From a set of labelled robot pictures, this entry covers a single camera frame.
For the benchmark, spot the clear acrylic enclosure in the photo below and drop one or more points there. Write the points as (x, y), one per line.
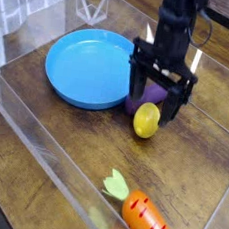
(55, 157)

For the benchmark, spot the black bar on table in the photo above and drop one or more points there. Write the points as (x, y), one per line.
(227, 22)

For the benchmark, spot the yellow toy lemon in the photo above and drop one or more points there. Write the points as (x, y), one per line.
(145, 122)

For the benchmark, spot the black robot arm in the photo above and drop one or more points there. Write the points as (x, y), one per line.
(176, 20)

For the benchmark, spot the blue round tray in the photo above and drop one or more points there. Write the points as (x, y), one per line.
(90, 68)

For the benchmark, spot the purple toy eggplant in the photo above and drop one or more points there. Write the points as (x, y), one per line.
(153, 94)

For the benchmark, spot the orange toy carrot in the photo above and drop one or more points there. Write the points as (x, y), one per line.
(138, 210)

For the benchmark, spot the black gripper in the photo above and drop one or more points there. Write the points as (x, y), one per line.
(164, 63)

